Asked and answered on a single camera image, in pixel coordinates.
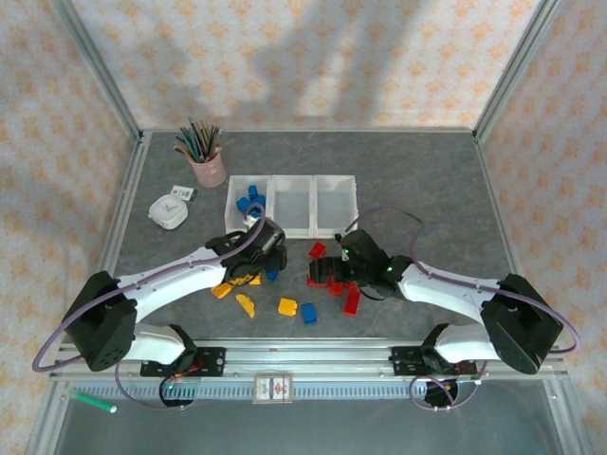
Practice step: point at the bundle of colored pencils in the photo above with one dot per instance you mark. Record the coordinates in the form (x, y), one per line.
(196, 140)

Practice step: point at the long red lego brick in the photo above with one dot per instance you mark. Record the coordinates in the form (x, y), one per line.
(352, 302)

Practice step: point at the pink pencil cup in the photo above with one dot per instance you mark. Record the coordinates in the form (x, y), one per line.
(208, 170)

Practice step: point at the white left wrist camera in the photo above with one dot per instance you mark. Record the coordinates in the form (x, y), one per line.
(251, 221)

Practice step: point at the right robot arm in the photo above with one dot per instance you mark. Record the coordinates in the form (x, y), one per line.
(441, 289)

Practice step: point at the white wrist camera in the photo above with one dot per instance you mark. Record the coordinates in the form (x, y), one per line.
(346, 256)
(251, 221)

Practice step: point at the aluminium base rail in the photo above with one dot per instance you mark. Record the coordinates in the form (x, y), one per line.
(308, 355)

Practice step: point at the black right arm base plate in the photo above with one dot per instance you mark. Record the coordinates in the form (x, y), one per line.
(403, 355)

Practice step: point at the green marker pen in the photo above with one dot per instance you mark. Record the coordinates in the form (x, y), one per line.
(92, 401)

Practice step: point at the small printed card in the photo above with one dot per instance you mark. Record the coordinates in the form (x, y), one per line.
(185, 193)

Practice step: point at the blue lego brick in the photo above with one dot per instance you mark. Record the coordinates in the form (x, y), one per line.
(271, 276)
(309, 314)
(259, 199)
(244, 204)
(253, 190)

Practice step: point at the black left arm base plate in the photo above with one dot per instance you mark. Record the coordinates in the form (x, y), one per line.
(213, 362)

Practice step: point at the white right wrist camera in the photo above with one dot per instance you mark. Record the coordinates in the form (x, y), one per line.
(346, 256)

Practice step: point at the aluminium table edge rail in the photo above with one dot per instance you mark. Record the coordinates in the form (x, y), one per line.
(506, 237)
(124, 213)

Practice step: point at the small framed label card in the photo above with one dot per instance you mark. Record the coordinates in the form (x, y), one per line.
(273, 389)

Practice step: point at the tall aluminium frame post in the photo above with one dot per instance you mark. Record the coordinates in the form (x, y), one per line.
(518, 66)
(98, 66)

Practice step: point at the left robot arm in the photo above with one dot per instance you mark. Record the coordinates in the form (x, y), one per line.
(166, 286)

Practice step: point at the curved yellow lego brick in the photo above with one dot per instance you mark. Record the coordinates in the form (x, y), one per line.
(245, 304)

